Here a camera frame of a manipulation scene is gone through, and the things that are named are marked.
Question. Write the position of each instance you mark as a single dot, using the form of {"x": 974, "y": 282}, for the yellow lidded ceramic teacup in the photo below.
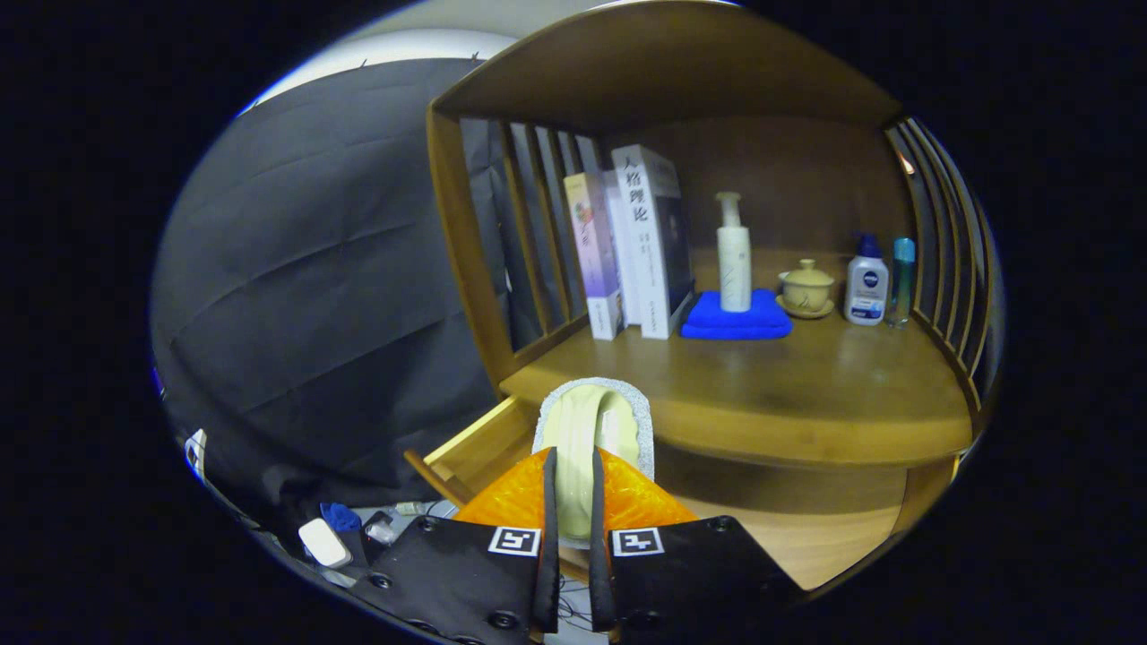
{"x": 806, "y": 291}

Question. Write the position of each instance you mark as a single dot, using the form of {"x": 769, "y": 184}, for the brown wooden cabinet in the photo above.
{"x": 672, "y": 63}

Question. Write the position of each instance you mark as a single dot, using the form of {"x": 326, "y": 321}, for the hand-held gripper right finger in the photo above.
{"x": 600, "y": 555}

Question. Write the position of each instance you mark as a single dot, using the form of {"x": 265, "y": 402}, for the thin white book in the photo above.
{"x": 623, "y": 269}

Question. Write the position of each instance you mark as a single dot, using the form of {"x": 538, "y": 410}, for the brown wooden countertop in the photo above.
{"x": 806, "y": 385}

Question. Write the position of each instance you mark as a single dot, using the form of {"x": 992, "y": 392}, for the white plastic box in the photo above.
{"x": 324, "y": 542}

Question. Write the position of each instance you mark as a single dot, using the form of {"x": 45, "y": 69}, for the purple cover book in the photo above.
{"x": 593, "y": 260}

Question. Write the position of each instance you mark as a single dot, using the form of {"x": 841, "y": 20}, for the thick white and black book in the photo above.
{"x": 650, "y": 242}

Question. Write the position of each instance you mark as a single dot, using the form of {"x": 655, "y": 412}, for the small blue object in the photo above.
{"x": 340, "y": 517}

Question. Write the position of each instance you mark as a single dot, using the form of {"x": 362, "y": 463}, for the wooden drawer with black knob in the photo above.
{"x": 806, "y": 537}

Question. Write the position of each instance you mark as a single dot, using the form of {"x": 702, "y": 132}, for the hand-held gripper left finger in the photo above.
{"x": 547, "y": 555}

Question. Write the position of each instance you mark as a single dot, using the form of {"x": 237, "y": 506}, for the white bottle with blue pump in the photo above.
{"x": 866, "y": 287}

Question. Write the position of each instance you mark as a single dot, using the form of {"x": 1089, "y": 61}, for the teal slim bottle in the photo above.
{"x": 901, "y": 282}

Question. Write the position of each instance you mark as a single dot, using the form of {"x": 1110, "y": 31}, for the folded blue cloth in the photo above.
{"x": 708, "y": 322}

